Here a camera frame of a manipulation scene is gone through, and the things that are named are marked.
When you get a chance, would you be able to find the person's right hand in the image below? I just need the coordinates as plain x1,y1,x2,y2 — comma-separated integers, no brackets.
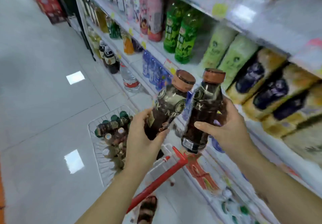
194,97,253,161

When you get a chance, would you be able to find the person's right forearm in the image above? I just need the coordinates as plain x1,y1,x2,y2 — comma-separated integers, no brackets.
235,145,322,224

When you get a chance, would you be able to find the yellow bottle dark label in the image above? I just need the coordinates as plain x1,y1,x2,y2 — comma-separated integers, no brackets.
243,63,320,122
226,48,287,105
261,83,322,137

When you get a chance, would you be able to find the row of blue drink bottles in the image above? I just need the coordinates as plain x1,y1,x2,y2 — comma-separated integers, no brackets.
142,50,226,154

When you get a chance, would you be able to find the red white drink carton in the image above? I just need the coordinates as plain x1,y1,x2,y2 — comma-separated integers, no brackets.
185,152,221,192

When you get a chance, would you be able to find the person's left black sandal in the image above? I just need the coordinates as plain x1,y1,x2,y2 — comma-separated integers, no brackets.
137,195,158,224

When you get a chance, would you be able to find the store shelving unit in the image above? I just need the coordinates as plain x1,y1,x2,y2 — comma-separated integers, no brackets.
70,0,322,224

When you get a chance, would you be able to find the bright green drink bottle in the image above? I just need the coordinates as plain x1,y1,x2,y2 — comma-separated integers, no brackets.
163,1,185,54
174,9,205,65

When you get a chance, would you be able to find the large water bottle red label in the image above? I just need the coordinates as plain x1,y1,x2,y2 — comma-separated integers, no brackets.
119,62,142,93

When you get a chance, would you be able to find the dark green upright panel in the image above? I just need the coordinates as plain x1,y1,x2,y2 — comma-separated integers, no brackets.
49,0,97,61

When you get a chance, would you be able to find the row of Starbucks bottles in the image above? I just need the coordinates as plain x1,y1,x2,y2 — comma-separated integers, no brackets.
94,110,130,138

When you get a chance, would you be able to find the dark drink bottle white cap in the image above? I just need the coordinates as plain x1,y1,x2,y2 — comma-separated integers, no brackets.
103,46,120,75
98,40,108,68

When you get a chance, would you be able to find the person's left hand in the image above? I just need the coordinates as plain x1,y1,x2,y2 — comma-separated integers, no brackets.
124,108,170,175

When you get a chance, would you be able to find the stack of red gift cartons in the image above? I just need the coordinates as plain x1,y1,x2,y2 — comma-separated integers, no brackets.
26,0,67,25

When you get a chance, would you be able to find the pile of dark coffee bottles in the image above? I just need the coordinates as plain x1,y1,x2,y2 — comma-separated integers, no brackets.
94,110,134,173

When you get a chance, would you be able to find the brown-capped dark coffee bottle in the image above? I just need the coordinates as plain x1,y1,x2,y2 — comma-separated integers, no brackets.
144,69,196,141
180,68,227,154

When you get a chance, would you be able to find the person's left forearm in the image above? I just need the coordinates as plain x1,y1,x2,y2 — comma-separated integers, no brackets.
75,167,153,224

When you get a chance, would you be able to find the orange panelled display rack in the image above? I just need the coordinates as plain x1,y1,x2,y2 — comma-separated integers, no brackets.
0,160,6,224

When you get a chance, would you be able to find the red-handled white wire cart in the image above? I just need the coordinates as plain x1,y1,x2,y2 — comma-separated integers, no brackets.
88,104,189,214

